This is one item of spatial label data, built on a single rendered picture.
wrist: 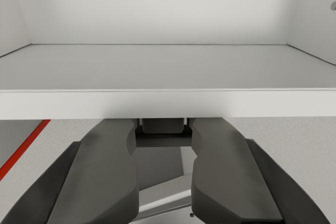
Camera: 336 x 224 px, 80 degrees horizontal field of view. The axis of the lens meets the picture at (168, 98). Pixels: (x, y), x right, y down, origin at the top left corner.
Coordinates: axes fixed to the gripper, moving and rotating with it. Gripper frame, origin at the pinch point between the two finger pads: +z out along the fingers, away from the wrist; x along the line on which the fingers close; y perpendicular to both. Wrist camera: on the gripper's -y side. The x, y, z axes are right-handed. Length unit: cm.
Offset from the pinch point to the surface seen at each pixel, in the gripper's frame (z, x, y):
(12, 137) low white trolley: 36, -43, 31
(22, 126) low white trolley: 41, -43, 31
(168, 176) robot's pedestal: 23.3, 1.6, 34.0
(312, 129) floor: 91, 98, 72
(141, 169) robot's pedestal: 28.6, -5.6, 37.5
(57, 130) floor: 91, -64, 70
